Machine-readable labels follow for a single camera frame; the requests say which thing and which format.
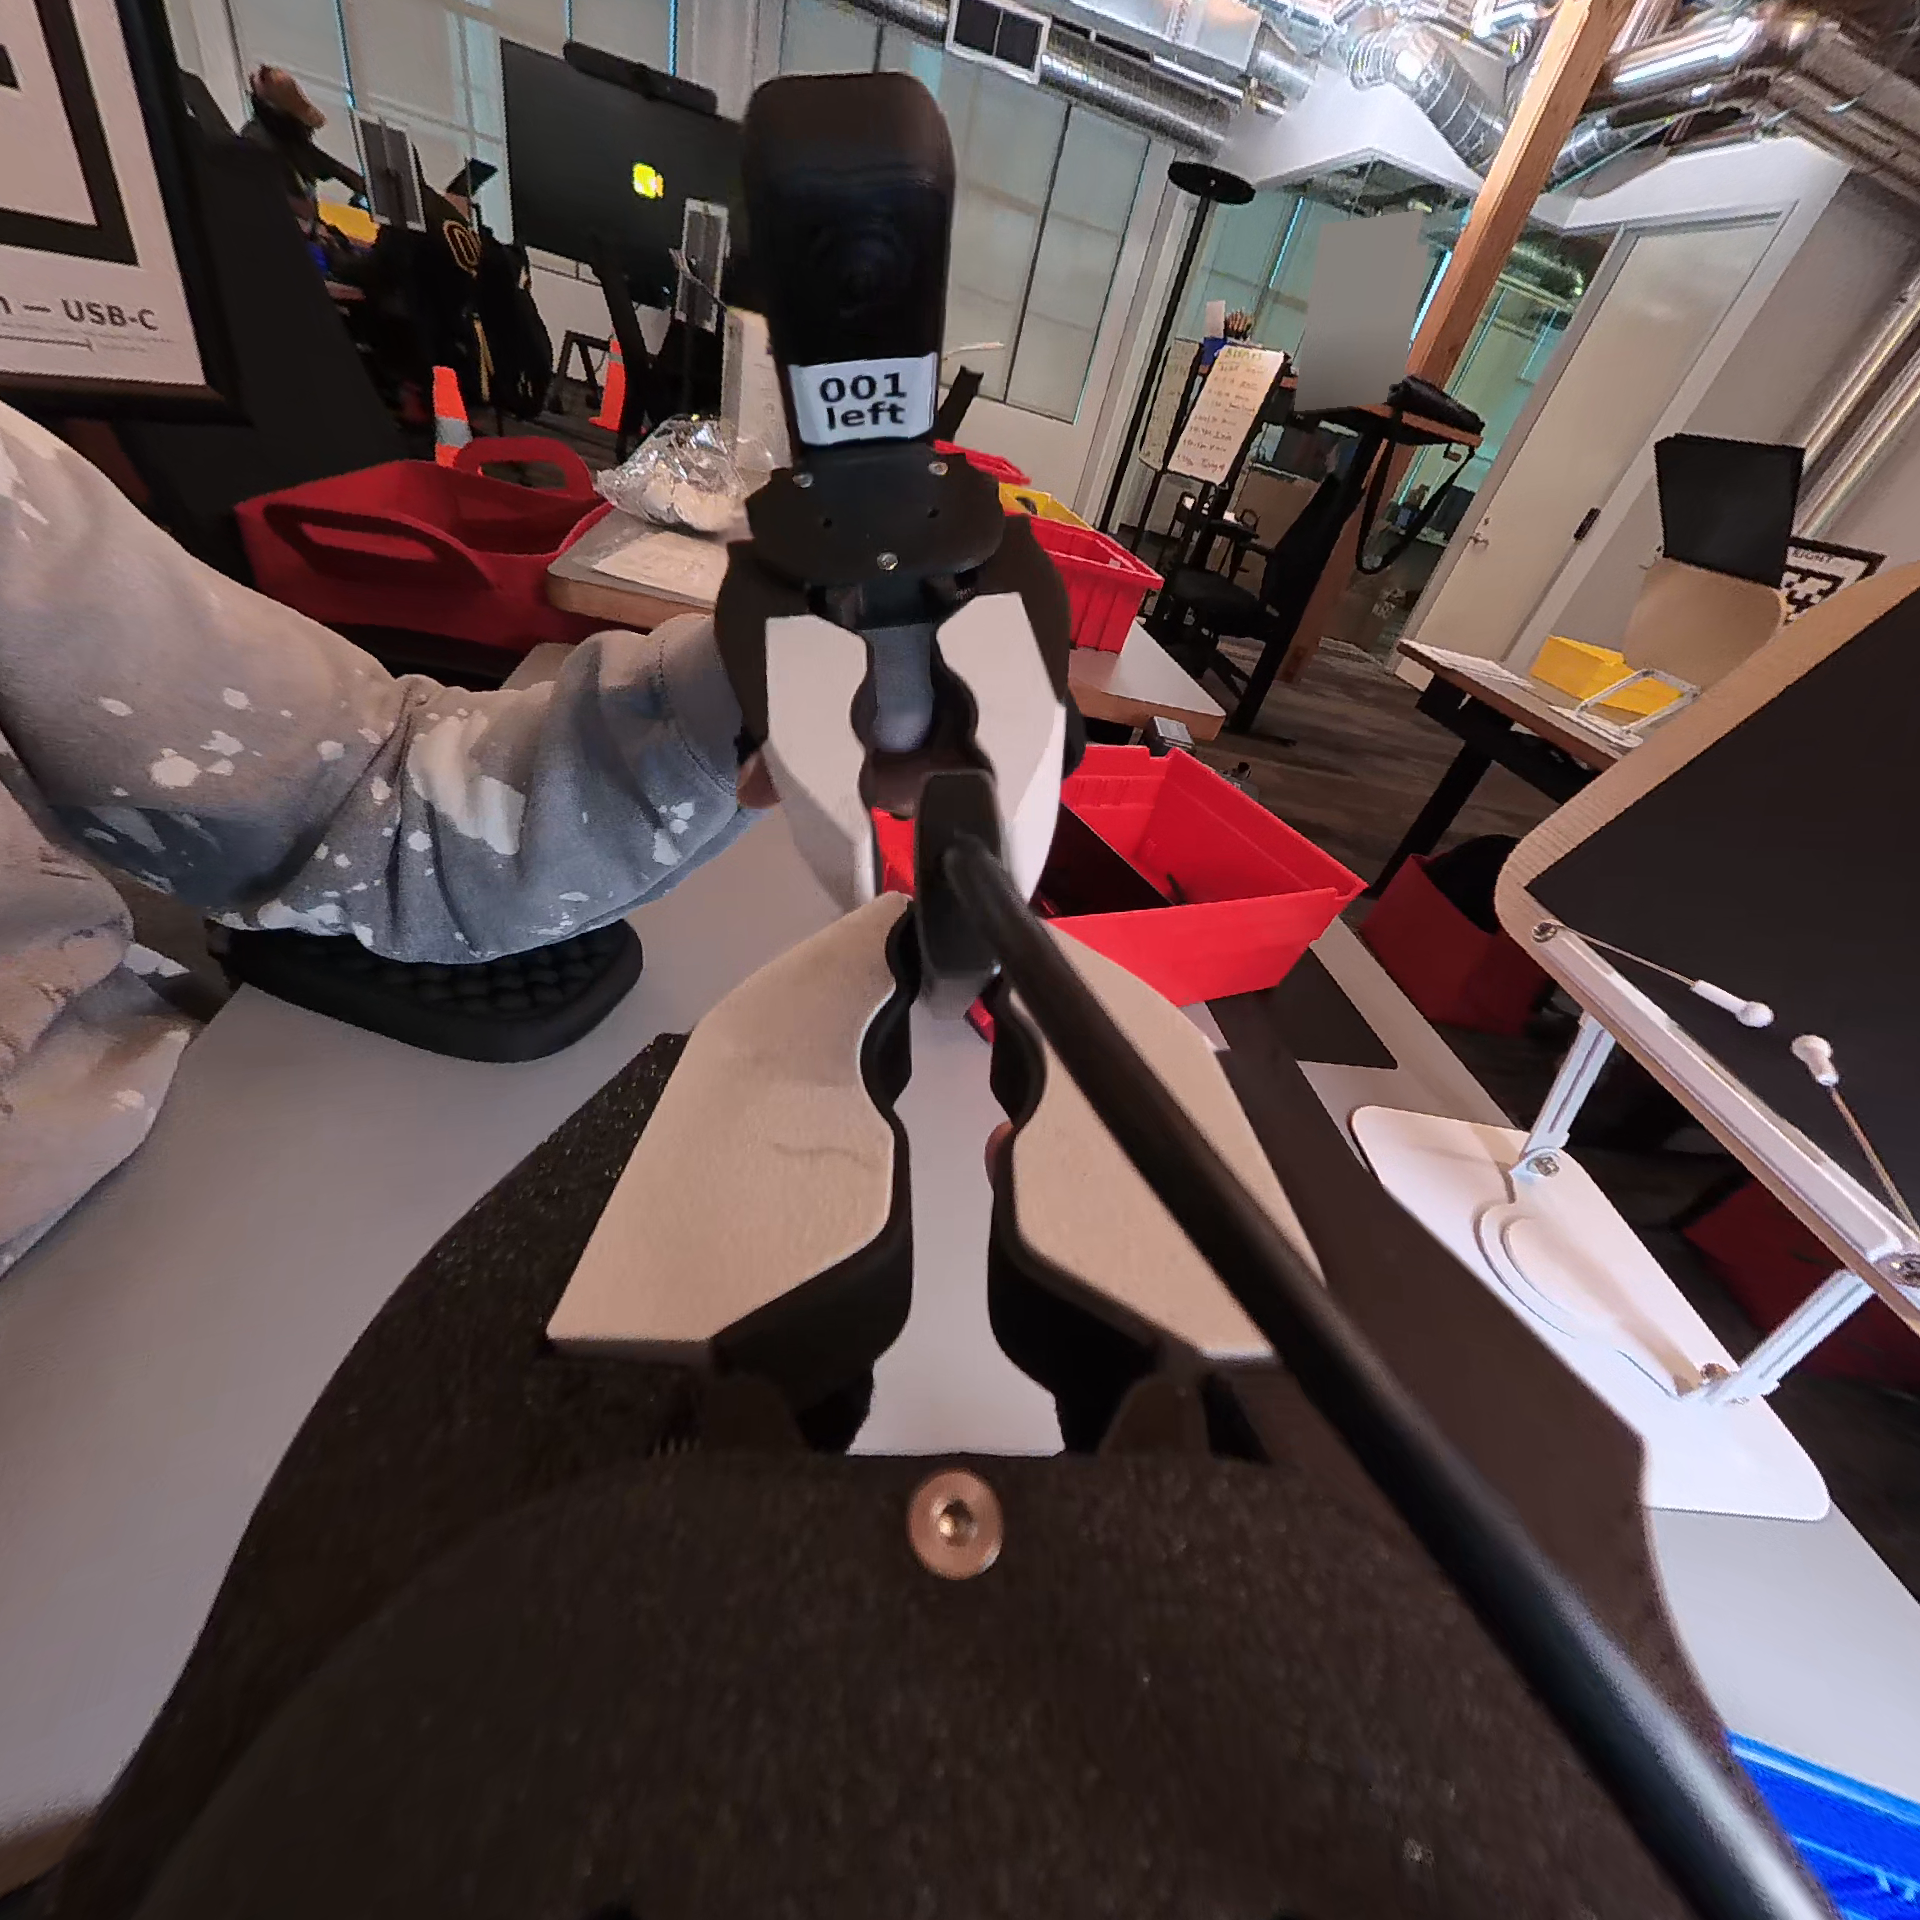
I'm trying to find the person's left forearm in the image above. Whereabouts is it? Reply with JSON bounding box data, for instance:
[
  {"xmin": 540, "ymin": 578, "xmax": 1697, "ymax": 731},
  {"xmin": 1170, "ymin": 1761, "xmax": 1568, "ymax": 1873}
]
[{"xmin": 0, "ymin": 398, "xmax": 759, "ymax": 970}]

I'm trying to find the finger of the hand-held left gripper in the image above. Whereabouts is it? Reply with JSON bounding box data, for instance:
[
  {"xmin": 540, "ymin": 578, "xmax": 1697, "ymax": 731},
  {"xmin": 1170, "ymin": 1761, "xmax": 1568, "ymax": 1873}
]
[
  {"xmin": 766, "ymin": 608, "xmax": 886, "ymax": 916},
  {"xmin": 937, "ymin": 592, "xmax": 1071, "ymax": 902}
]

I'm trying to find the fiducial marker poster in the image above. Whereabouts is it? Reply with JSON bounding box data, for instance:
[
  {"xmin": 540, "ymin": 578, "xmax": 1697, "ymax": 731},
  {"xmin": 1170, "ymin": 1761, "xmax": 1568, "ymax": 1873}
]
[{"xmin": 0, "ymin": 0, "xmax": 214, "ymax": 405}]

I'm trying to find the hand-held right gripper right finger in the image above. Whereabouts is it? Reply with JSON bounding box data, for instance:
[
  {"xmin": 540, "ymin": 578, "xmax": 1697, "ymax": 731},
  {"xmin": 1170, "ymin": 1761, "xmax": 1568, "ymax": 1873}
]
[{"xmin": 987, "ymin": 938, "xmax": 1326, "ymax": 1374}]

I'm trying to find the black mesh pad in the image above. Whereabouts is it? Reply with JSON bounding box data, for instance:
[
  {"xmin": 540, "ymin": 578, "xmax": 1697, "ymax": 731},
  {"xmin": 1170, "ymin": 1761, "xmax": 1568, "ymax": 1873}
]
[{"xmin": 223, "ymin": 914, "xmax": 647, "ymax": 1068}]

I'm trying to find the desk with black legs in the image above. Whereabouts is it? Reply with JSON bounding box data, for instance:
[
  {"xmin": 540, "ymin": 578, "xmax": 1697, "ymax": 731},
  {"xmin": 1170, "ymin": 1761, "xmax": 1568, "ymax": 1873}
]
[{"xmin": 1394, "ymin": 638, "xmax": 1652, "ymax": 902}]

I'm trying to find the red fabric box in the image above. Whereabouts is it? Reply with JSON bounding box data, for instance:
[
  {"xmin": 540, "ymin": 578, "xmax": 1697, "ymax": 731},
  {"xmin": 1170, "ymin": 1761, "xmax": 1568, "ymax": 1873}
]
[{"xmin": 1358, "ymin": 856, "xmax": 1554, "ymax": 1038}]

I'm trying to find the thick black hub cable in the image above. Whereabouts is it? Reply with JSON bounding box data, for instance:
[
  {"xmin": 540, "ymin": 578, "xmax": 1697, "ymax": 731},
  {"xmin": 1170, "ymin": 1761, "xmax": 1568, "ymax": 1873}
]
[{"xmin": 943, "ymin": 832, "xmax": 1840, "ymax": 1920}]

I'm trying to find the black bin divider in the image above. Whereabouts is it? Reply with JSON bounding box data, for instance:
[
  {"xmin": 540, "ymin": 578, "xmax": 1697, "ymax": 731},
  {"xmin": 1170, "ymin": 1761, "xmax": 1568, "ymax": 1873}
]
[{"xmin": 1035, "ymin": 809, "xmax": 1186, "ymax": 916}]

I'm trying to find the white door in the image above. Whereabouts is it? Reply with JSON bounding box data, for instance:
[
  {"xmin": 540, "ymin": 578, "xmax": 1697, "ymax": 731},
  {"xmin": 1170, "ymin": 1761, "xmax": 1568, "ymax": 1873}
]
[{"xmin": 1410, "ymin": 211, "xmax": 1794, "ymax": 662}]

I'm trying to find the white paper sheet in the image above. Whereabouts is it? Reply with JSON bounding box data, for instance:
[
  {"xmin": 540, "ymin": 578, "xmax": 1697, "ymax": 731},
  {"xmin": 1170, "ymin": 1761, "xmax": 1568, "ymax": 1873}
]
[{"xmin": 593, "ymin": 533, "xmax": 736, "ymax": 601}]

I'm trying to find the black board on white stand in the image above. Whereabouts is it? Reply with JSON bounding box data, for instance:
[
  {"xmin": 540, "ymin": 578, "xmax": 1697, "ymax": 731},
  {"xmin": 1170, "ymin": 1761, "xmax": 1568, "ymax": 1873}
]
[
  {"xmin": 1352, "ymin": 563, "xmax": 1920, "ymax": 1524},
  {"xmin": 1622, "ymin": 435, "xmax": 1808, "ymax": 699}
]

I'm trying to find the white easel board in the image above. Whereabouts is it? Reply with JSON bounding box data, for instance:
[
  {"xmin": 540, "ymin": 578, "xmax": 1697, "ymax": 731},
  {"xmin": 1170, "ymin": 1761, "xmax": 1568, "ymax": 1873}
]
[{"xmin": 1142, "ymin": 342, "xmax": 1292, "ymax": 489}]

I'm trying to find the black floor lamp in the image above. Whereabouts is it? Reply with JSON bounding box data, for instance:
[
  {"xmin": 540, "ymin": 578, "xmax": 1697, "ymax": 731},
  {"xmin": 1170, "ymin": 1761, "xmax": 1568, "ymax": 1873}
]
[{"xmin": 1103, "ymin": 162, "xmax": 1258, "ymax": 528}]

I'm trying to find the red plastic bin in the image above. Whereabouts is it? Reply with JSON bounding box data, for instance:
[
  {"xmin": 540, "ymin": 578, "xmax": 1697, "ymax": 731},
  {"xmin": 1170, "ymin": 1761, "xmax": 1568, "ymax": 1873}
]
[{"xmin": 873, "ymin": 744, "xmax": 1369, "ymax": 1010}]

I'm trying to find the blue plastic bin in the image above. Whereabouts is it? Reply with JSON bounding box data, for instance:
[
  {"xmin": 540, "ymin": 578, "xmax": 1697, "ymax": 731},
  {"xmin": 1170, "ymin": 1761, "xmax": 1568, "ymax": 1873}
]
[{"xmin": 1727, "ymin": 1733, "xmax": 1920, "ymax": 1920}]

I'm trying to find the silver air duct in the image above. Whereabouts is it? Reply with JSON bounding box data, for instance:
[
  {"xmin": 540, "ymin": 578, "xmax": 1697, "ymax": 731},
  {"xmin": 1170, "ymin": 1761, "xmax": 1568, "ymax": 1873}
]
[{"xmin": 1035, "ymin": 0, "xmax": 1518, "ymax": 174}]

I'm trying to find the red tote basket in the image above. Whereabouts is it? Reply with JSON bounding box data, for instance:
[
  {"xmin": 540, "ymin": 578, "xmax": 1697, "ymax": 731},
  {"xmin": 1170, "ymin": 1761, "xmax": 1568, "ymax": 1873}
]
[{"xmin": 236, "ymin": 435, "xmax": 601, "ymax": 649}]

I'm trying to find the clear plastic bag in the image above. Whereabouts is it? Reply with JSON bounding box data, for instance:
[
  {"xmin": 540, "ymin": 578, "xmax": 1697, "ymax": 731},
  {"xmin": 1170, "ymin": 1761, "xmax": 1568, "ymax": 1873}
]
[{"xmin": 598, "ymin": 417, "xmax": 752, "ymax": 536}]

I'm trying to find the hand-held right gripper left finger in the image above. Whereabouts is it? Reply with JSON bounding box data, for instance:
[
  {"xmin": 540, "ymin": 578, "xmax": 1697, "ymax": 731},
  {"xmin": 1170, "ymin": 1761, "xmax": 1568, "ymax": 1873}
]
[{"xmin": 546, "ymin": 896, "xmax": 918, "ymax": 1370}]

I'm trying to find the wooden pillar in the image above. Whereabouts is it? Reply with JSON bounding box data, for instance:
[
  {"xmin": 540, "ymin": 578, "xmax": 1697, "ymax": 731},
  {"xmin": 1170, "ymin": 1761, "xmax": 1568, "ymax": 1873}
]
[{"xmin": 1402, "ymin": 0, "xmax": 1642, "ymax": 395}]

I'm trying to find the black tv screen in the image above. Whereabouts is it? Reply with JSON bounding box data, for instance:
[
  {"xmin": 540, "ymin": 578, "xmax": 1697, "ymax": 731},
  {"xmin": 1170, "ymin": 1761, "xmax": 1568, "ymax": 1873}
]
[{"xmin": 499, "ymin": 36, "xmax": 752, "ymax": 308}]

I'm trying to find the black office chair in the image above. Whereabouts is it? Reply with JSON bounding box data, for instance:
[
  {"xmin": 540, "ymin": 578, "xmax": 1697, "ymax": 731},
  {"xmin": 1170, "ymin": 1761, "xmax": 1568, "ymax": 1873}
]
[{"xmin": 1152, "ymin": 464, "xmax": 1361, "ymax": 736}]

